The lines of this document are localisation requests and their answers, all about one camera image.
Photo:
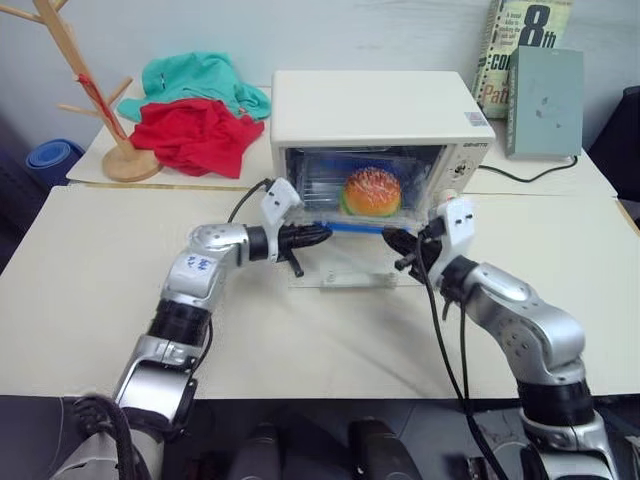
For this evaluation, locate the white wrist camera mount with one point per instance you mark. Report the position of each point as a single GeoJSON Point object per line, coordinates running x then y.
{"type": "Point", "coordinates": [278, 200]}
{"type": "Point", "coordinates": [457, 225]}

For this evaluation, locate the blue rolled mat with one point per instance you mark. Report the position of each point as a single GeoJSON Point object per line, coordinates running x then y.
{"type": "Point", "coordinates": [52, 160]}

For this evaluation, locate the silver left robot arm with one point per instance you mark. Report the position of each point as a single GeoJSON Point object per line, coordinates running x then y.
{"type": "Point", "coordinates": [200, 280]}

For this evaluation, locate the wooden branch stand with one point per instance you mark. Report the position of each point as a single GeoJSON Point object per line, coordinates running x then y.
{"type": "Point", "coordinates": [130, 165]}

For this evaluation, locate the glass toaster oven door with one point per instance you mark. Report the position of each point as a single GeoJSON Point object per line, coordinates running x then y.
{"type": "Point", "coordinates": [350, 255]}

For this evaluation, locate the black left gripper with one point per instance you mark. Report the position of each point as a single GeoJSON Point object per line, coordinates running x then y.
{"type": "Point", "coordinates": [288, 239]}

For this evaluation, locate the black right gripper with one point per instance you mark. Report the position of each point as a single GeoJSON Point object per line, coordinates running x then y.
{"type": "Point", "coordinates": [433, 250]}

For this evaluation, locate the teal cloth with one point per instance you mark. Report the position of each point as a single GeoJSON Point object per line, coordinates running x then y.
{"type": "Point", "coordinates": [200, 75]}

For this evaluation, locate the grey-green hardcover book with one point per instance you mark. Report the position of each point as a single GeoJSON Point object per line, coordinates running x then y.
{"type": "Point", "coordinates": [545, 105]}

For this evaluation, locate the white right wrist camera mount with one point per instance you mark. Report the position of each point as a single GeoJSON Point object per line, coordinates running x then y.
{"type": "Point", "coordinates": [457, 225]}

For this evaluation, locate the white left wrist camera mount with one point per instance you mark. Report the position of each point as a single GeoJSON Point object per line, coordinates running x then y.
{"type": "Point", "coordinates": [278, 200]}

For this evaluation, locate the red cloth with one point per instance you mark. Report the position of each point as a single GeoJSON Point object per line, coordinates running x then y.
{"type": "Point", "coordinates": [200, 135]}

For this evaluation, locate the toy hamburger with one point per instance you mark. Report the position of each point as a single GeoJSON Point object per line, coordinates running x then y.
{"type": "Point", "coordinates": [370, 192]}

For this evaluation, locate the oven label sticker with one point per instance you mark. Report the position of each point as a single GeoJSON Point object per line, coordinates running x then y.
{"type": "Point", "coordinates": [476, 118]}

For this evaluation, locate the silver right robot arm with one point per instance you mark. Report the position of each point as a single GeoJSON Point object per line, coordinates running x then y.
{"type": "Point", "coordinates": [545, 330]}

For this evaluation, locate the round oven dial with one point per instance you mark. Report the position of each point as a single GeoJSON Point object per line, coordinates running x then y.
{"type": "Point", "coordinates": [459, 170]}

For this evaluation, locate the cream toaster oven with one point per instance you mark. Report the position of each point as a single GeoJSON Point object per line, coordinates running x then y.
{"type": "Point", "coordinates": [370, 105]}

